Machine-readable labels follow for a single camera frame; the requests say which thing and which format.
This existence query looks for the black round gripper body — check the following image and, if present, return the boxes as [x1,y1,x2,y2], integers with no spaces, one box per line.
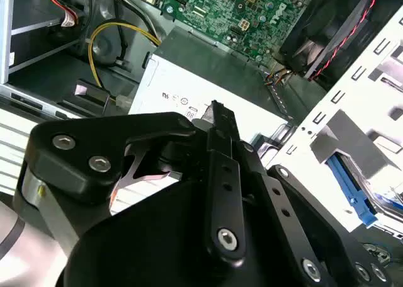
[62,179,300,287]

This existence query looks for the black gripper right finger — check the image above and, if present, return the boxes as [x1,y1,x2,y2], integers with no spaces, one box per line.
[224,105,395,287]

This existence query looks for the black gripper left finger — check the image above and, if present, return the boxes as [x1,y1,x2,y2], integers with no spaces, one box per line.
[23,99,249,266]

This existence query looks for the hard disk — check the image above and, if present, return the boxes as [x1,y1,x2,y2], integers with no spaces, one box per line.
[326,154,403,228]

